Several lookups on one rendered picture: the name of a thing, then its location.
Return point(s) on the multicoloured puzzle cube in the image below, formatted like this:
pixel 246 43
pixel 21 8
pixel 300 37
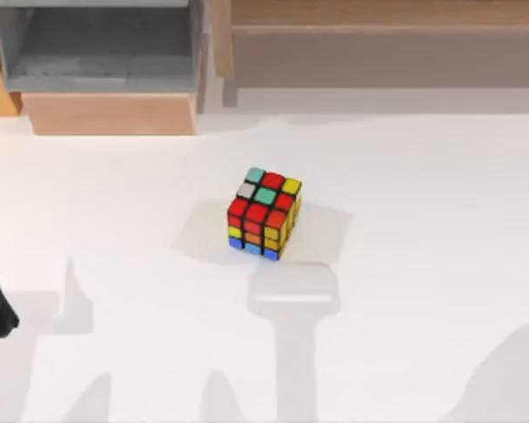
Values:
pixel 262 212

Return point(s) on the pale wooden drawer front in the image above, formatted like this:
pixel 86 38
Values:
pixel 110 113

